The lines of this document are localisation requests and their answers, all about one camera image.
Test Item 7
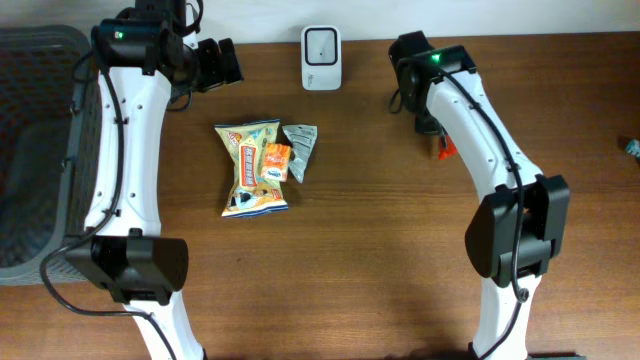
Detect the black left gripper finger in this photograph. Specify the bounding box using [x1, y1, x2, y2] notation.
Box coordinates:
[198, 38, 224, 92]
[218, 38, 244, 84]

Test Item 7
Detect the red snack bag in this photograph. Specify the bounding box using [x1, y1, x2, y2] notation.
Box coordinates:
[438, 135, 458, 160]

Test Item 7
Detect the silver foil packet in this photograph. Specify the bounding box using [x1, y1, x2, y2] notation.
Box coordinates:
[283, 124, 318, 183]

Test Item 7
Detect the small orange box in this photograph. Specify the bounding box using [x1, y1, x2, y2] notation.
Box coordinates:
[261, 143, 291, 182]

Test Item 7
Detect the yellow chip bag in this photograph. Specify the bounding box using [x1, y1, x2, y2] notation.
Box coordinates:
[214, 119, 288, 218]

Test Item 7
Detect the blue mouthwash bottle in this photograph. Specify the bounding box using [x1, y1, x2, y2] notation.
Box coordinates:
[625, 139, 640, 160]

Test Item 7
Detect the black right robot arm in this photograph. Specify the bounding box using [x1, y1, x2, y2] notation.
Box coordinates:
[388, 31, 570, 359]

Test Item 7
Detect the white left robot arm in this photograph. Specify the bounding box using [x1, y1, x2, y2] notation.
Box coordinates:
[63, 0, 242, 359]

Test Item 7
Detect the white black barcode scanner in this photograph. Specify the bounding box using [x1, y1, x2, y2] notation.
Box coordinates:
[300, 25, 342, 91]

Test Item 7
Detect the grey plastic mesh basket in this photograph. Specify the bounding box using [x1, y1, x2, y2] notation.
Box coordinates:
[1, 25, 101, 286]

